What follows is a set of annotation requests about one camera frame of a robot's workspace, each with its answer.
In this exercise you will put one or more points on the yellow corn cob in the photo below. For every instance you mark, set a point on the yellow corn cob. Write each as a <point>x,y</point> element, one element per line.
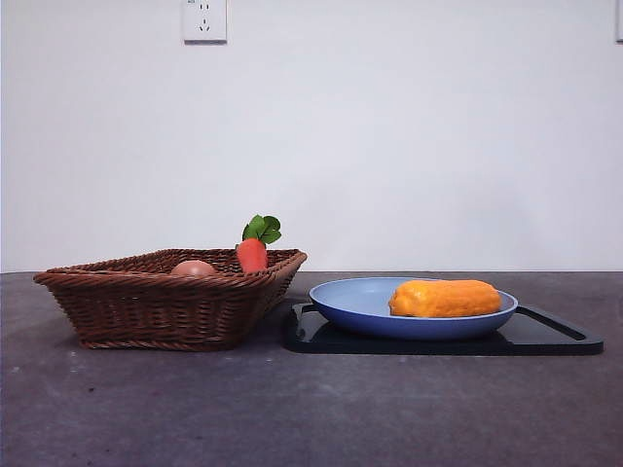
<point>445,298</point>

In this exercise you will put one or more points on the brown woven wicker basket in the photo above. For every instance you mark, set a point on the brown woven wicker basket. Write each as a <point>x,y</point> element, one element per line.
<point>158,311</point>

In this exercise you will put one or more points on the orange carrot with green leaves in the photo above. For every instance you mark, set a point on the orange carrot with green leaves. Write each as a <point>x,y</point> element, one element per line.
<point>252,255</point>

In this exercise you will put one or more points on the light blue plate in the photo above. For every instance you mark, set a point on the light blue plate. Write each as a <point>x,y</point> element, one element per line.
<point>353,301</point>

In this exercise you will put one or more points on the pale brown egg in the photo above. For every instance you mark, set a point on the pale brown egg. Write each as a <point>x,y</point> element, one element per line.
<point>194,268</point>

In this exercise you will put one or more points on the dark rectangular tray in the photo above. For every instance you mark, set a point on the dark rectangular tray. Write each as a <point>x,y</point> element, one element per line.
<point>392,347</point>

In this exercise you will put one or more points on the white wall power outlet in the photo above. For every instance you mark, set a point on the white wall power outlet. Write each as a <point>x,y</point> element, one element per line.
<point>205,22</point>

